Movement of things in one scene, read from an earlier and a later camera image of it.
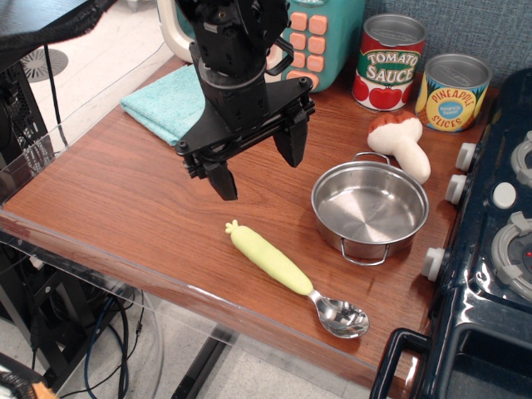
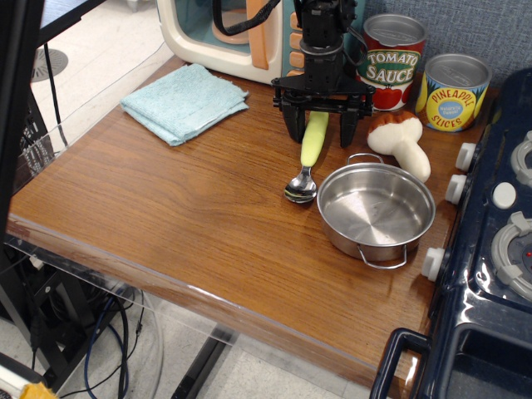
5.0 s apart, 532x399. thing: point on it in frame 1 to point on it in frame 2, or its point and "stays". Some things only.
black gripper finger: x=292 y=140 to x=347 y=127
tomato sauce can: x=389 y=56 stays
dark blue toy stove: x=480 y=332 stays
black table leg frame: x=206 y=364 stays
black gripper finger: x=222 y=179 to x=295 y=117
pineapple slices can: x=452 y=91 stays
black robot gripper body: x=238 y=47 to x=323 y=88
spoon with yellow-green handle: x=339 y=318 to x=303 y=188
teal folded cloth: x=168 y=106 stays
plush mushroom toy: x=397 y=134 stays
